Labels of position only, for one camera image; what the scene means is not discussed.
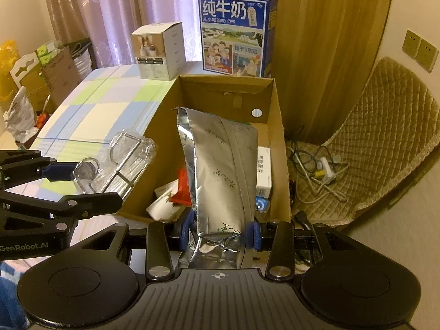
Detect chair with quilted beige cover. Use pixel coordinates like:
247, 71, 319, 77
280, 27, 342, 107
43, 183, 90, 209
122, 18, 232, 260
292, 57, 440, 229

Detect white power strip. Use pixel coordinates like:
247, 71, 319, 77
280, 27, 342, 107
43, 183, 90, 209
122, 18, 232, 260
318, 157, 337, 184

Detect plain brown cardboard box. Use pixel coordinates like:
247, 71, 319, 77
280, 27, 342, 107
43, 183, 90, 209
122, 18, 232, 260
21, 76, 57, 114

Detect wire rack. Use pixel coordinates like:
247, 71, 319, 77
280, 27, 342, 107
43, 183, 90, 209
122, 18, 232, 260
70, 131, 159, 200

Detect white cable with plug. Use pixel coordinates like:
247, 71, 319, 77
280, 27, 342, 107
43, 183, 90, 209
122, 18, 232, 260
292, 144, 348, 203

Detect stack of green packs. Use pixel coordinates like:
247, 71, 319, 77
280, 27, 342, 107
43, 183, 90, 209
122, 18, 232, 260
36, 39, 62, 66

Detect golden brown curtain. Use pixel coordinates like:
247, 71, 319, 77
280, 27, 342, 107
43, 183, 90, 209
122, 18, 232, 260
251, 0, 394, 145

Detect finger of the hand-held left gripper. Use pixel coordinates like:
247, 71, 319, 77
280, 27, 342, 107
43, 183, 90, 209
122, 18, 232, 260
0, 188, 123, 244
0, 149, 85, 190

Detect blue milk carton box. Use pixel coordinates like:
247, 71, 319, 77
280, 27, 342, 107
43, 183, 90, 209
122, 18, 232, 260
197, 0, 278, 78

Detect red packet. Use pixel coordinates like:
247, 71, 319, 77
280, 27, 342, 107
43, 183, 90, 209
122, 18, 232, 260
171, 168, 193, 207

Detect dark bag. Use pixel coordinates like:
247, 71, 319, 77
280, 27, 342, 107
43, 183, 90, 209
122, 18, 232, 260
69, 38, 93, 57

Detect yellow plastic bag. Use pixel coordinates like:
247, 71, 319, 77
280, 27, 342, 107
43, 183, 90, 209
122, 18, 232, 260
0, 39, 19, 102

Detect white green medicine box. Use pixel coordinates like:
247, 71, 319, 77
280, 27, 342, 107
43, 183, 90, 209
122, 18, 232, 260
256, 146, 273, 198

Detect pink patterned curtain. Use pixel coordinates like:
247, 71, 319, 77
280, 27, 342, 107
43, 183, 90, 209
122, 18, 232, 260
41, 0, 253, 71

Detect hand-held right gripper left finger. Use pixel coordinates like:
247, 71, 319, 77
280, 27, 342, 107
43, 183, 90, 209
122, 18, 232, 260
70, 210, 196, 281

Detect white stacked containers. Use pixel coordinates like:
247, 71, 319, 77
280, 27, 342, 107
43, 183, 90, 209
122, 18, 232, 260
74, 55, 93, 78

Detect white printed plastic bag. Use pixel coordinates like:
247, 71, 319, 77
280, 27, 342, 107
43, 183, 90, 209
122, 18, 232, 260
3, 86, 39, 142

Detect beige wall socket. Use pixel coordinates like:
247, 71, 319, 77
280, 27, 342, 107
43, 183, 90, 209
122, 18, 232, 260
416, 38, 439, 73
402, 29, 423, 59

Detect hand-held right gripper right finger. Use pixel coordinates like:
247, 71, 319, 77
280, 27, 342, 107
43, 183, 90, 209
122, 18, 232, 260
245, 219, 370, 281

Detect silver foil bag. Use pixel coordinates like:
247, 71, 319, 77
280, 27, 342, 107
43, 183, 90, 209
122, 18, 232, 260
176, 106, 259, 270

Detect printed brown cardboard box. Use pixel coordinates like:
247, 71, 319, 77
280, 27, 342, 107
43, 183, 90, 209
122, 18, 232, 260
41, 49, 83, 92

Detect white beige product box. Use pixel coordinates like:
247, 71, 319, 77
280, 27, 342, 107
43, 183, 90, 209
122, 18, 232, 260
131, 22, 186, 81

